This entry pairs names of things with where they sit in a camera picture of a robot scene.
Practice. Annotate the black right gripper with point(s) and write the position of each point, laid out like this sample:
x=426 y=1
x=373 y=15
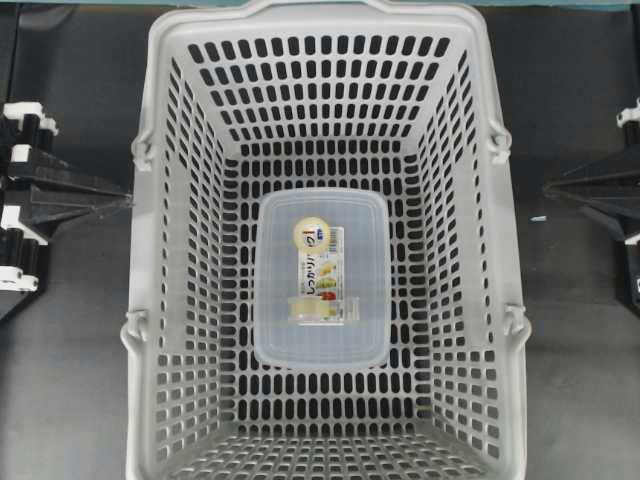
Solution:
x=607 y=191

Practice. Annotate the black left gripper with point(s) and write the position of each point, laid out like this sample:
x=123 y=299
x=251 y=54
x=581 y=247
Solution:
x=39 y=193

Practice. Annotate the grey plastic shopping basket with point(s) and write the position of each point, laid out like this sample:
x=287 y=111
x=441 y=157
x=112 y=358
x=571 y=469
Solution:
x=396 y=98

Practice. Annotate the round cream tape roll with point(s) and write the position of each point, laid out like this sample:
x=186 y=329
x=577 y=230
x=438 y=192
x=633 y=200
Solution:
x=312 y=235

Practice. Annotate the clear plastic food container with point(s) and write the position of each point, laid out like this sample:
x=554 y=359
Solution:
x=356 y=264

